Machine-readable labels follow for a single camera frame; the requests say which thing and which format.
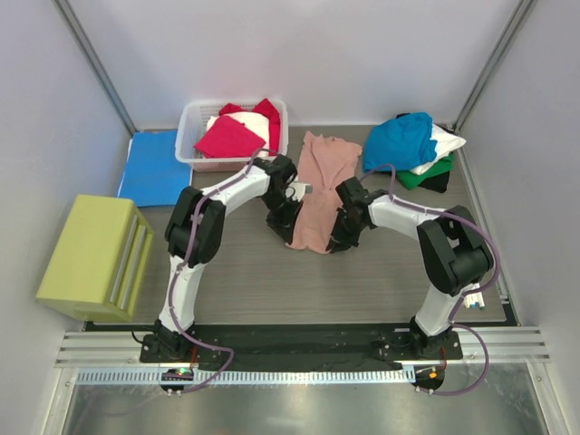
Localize white plastic basket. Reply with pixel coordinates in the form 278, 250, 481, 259
175, 98, 288, 172

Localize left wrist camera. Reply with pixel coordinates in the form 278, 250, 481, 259
288, 181, 313, 202

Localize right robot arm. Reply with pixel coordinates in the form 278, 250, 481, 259
327, 178, 499, 359

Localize yellow-green box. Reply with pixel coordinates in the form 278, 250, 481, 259
36, 195, 154, 323

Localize white t-shirt in basket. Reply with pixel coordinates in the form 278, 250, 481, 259
198, 111, 270, 159

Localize black t-shirt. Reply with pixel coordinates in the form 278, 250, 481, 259
419, 171, 450, 194

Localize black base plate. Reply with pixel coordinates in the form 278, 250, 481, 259
140, 324, 463, 372

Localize white t-shirt on pile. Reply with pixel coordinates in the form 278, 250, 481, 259
411, 124, 467, 175

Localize blue folder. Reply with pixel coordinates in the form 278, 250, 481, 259
117, 130, 191, 208

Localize red t-shirt in basket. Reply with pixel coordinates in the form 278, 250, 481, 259
195, 99, 282, 159

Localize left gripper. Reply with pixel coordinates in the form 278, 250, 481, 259
261, 191, 305, 246

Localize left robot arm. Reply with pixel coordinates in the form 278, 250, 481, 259
140, 155, 303, 363

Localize pink t-shirt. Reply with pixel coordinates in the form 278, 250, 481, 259
288, 131, 363, 254

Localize blue t-shirt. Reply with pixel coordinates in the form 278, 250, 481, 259
363, 112, 437, 172

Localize white slotted cable duct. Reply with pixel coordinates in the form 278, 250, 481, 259
76, 366, 415, 387

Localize green t-shirt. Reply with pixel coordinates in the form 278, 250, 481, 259
396, 154, 454, 190

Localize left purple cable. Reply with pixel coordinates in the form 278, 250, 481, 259
165, 148, 236, 400

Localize marker pens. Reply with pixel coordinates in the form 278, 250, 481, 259
463, 283, 486, 310

